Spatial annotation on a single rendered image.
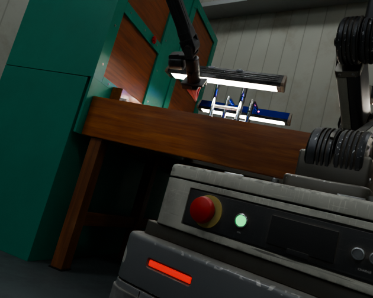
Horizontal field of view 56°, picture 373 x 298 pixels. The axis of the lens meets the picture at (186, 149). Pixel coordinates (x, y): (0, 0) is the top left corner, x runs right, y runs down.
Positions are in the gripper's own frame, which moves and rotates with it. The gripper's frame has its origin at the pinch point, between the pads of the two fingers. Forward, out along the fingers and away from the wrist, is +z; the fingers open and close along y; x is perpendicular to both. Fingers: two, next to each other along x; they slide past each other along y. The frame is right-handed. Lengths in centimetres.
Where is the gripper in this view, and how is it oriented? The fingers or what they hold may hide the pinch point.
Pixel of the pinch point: (195, 99)
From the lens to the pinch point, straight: 158.1
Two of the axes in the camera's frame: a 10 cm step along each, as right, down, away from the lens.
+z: 1.0, 7.8, 6.2
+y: -9.1, -1.8, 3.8
